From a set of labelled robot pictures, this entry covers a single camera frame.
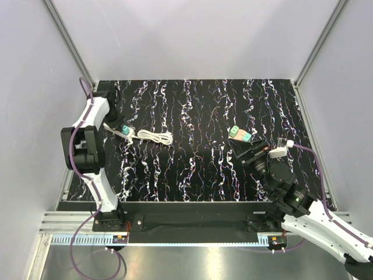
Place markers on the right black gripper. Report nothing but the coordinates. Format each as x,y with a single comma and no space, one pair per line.
242,150

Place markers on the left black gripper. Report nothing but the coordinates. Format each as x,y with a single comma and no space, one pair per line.
116,124

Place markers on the teal plug adapter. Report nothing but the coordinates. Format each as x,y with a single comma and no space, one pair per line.
247,137

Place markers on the blue plug adapter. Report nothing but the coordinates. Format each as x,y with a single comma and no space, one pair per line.
126,131

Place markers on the pink round power socket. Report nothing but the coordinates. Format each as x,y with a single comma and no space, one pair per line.
240,134

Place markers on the green USB charger cube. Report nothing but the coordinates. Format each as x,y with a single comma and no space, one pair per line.
233,131

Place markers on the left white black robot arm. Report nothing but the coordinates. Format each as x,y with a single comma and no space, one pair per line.
84,154

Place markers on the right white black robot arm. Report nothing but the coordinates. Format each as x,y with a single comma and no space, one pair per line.
302,212

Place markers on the black marbled table mat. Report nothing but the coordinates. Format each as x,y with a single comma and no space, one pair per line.
200,165

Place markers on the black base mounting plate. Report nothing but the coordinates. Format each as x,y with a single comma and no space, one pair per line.
191,222

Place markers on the left aluminium frame post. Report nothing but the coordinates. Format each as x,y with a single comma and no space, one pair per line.
66,38

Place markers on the aluminium frame post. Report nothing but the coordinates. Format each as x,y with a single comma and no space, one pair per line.
66,38
325,33

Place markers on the slotted cable duct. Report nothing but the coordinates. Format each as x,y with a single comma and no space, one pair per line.
89,240

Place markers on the right aluminium frame post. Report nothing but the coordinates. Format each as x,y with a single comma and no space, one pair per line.
325,33

